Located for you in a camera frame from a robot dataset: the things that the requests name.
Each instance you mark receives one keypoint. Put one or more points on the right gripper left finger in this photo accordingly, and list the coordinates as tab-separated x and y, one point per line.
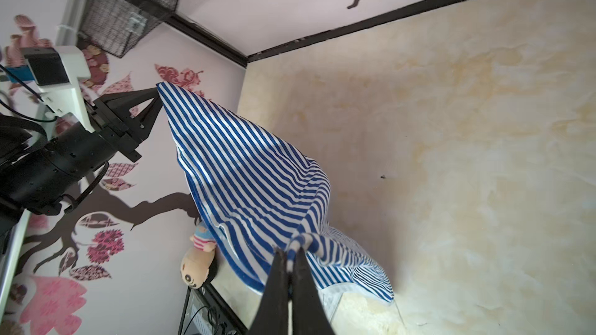
272	316

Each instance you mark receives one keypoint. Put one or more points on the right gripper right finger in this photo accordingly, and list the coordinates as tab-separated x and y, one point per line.
308	313

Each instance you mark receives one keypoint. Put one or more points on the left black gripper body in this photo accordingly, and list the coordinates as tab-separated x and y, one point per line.
126	119

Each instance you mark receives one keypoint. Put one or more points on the blue white striped tank top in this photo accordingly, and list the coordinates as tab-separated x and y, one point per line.
258	194

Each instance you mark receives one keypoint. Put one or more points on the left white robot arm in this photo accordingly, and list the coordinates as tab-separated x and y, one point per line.
69	166

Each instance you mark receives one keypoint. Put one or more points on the plush doll head toy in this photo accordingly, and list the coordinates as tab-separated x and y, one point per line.
199	265

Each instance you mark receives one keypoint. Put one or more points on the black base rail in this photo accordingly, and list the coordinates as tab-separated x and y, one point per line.
206	312

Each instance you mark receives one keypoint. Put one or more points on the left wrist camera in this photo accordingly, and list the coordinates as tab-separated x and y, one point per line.
58	72

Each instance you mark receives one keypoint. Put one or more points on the left aluminium frame bar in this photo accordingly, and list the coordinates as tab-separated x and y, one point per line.
68	29

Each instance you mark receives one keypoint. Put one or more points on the black wire mesh basket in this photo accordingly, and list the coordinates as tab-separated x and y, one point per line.
117	26

